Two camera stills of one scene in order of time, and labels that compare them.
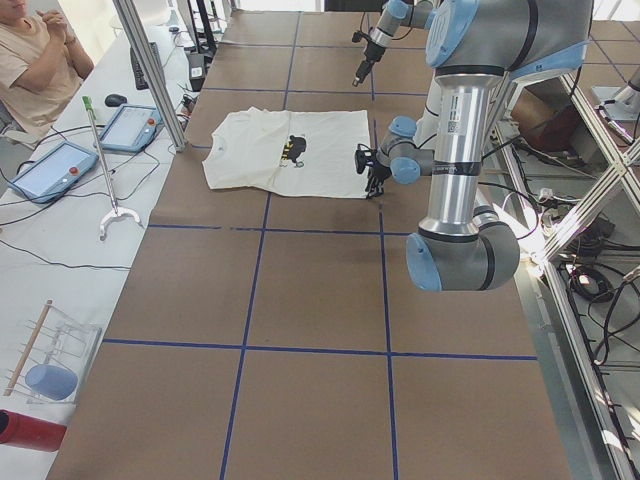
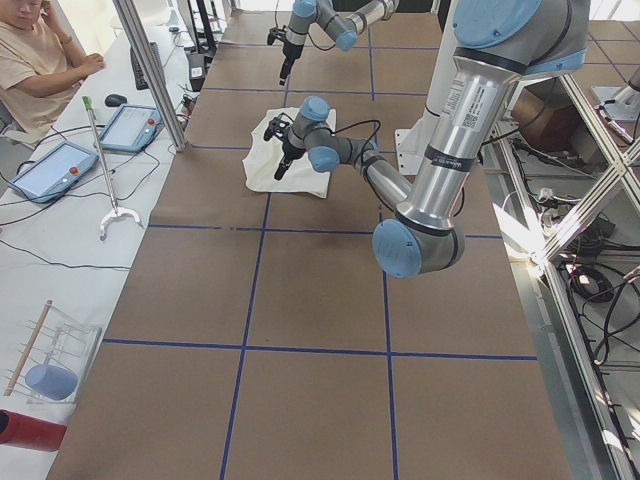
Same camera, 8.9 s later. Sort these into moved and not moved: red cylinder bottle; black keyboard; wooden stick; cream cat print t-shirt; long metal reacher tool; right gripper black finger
Moved: cream cat print t-shirt; right gripper black finger
Not moved: red cylinder bottle; long metal reacher tool; wooden stick; black keyboard
